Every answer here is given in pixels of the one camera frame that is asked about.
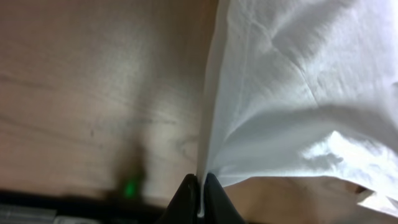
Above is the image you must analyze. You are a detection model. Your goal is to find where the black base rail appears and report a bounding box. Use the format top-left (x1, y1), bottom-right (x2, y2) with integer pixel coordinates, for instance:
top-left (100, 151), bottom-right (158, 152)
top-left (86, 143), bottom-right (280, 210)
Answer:
top-left (1, 190), bottom-right (164, 223)

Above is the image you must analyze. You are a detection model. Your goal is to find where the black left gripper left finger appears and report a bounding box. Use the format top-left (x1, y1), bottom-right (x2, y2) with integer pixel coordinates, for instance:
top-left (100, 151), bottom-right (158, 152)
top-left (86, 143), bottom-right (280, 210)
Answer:
top-left (155, 174), bottom-right (199, 224)

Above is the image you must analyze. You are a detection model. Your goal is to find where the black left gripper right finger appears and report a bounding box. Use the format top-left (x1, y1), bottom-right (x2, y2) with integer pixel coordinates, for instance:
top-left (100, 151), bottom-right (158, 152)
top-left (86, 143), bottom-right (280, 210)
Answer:
top-left (203, 173), bottom-right (246, 224)

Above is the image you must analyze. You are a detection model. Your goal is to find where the white t-shirt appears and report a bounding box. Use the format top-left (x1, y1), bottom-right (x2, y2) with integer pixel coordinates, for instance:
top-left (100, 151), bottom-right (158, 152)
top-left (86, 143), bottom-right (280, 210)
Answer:
top-left (197, 0), bottom-right (397, 216)

